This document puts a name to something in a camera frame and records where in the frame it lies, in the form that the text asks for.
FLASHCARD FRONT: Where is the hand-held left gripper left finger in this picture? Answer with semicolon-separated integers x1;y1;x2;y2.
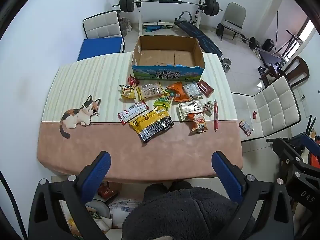
27;151;112;240

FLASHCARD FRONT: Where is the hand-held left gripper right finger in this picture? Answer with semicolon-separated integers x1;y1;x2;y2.
212;151;294;240

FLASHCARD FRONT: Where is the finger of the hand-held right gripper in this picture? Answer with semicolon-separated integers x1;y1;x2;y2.
266;137;312;180
292;133;320;155

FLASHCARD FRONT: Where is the orange mushroom-print packet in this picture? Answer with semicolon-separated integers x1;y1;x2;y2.
187;112;208;133

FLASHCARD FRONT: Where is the red sausage stick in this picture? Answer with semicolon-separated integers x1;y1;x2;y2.
213;99;219;132

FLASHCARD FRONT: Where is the long red white packet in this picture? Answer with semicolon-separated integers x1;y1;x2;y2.
117;100;148;125

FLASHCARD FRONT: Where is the large yellow black packet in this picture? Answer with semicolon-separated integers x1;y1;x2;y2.
129;106;175;144

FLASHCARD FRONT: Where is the pale green small packet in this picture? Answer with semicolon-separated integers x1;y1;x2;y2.
202;101;214;117

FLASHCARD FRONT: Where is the white wafer packet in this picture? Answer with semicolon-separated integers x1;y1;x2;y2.
178;99;205;121

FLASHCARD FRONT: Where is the yellow owl-print packet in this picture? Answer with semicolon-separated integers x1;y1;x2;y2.
119;84;137;99

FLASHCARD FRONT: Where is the dark red packet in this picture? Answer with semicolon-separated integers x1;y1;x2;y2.
197;79;215;97

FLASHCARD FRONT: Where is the white grey-print packet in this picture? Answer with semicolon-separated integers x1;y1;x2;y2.
182;81;204;98

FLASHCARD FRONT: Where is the green candy-ball packet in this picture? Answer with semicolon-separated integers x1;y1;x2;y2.
153;94;175;108

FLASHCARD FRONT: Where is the yellow-edged clear packet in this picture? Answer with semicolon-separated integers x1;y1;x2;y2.
136;83;167;100

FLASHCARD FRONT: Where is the orange snack packet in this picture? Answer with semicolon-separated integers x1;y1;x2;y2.
166;82;192;102

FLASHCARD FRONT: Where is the printed cardboard box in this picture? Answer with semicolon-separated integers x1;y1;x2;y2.
132;35;206;81

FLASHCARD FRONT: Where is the black router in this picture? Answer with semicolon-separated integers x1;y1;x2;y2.
306;114;317;134

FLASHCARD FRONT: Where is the red box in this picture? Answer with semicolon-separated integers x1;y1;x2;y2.
97;182;118;198

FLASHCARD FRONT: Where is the small red white packet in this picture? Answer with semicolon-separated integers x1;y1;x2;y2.
239;120;254;137

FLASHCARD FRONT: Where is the white floral bag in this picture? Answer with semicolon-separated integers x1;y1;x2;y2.
107;197;143;229

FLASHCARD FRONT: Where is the white padded chair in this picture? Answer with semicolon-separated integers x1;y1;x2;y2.
231;75;302;143
82;10;125;39

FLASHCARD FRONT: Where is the dark fleece clothing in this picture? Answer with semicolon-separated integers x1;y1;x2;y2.
121;181;255;240

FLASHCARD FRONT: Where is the dark wooden chair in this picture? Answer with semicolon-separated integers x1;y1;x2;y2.
259;55;310;88

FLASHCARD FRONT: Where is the black speaker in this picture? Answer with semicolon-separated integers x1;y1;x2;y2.
262;39;275;53

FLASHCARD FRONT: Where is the small floor barbell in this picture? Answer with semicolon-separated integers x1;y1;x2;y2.
212;23;262;50

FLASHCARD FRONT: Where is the thin black pole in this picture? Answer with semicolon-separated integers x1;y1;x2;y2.
275;10;279;53

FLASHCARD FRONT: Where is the blue cushion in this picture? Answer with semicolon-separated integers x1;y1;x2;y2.
77;37;125;62

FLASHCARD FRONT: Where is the black sit-up bench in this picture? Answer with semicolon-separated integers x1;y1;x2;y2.
174;11;223;57

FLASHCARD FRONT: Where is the grey folding chair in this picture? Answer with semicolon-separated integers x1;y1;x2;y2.
221;2;247;42

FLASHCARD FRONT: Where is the glass jar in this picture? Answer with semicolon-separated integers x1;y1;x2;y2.
119;17;127;37

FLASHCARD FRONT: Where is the white squat rack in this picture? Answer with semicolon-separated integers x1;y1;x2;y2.
135;0;209;39

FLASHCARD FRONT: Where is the barbell with black plates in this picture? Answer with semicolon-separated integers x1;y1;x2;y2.
112;0;224;18

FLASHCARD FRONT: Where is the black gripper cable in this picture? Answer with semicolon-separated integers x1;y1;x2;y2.
0;170;28;240

